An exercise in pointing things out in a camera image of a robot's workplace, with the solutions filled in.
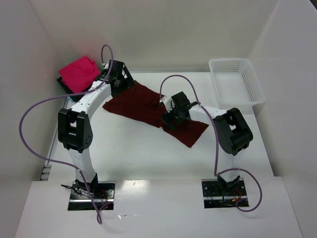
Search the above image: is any dark red t shirt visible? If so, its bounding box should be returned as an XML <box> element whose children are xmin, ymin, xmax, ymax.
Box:
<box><xmin>103</xmin><ymin>82</ymin><xmax>208</xmax><ymax>148</ymax></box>

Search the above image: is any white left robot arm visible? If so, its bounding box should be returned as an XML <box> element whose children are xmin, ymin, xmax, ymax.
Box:
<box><xmin>58</xmin><ymin>60</ymin><xmax>136</xmax><ymax>194</ymax></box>

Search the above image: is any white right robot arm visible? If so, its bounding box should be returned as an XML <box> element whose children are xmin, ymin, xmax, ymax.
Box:
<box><xmin>159</xmin><ymin>92</ymin><xmax>253</xmax><ymax>191</ymax></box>

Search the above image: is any pink folded t shirt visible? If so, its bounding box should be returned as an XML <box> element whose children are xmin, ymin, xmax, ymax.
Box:
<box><xmin>58</xmin><ymin>56</ymin><xmax>101</xmax><ymax>93</ymax></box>

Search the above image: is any black folded t shirt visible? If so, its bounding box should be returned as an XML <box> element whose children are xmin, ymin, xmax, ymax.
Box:
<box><xmin>57</xmin><ymin>77</ymin><xmax>83</xmax><ymax>102</ymax></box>

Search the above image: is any white plastic basket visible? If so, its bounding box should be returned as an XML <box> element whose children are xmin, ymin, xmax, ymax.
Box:
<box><xmin>209</xmin><ymin>58</ymin><xmax>266</xmax><ymax>107</ymax></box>

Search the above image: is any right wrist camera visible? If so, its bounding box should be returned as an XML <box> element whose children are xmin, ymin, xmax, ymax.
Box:
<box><xmin>160</xmin><ymin>97</ymin><xmax>172</xmax><ymax>111</ymax></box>

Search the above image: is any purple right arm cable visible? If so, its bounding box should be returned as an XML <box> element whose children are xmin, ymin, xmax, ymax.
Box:
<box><xmin>159</xmin><ymin>74</ymin><xmax>263</xmax><ymax>213</ymax></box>

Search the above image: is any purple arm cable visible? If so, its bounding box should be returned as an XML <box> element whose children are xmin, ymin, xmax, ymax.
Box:
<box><xmin>159</xmin><ymin>74</ymin><xmax>263</xmax><ymax>213</ymax></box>
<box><xmin>19</xmin><ymin>44</ymin><xmax>114</xmax><ymax>225</ymax></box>

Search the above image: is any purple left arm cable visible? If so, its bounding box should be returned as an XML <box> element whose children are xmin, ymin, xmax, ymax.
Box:
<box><xmin>19</xmin><ymin>44</ymin><xmax>114</xmax><ymax>225</ymax></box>

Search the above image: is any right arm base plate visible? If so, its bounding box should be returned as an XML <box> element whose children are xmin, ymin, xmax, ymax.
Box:
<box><xmin>201</xmin><ymin>178</ymin><xmax>249</xmax><ymax>209</ymax></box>

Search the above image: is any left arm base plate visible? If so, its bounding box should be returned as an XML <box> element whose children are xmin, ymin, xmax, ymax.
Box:
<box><xmin>62</xmin><ymin>181</ymin><xmax>115</xmax><ymax>211</ymax></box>

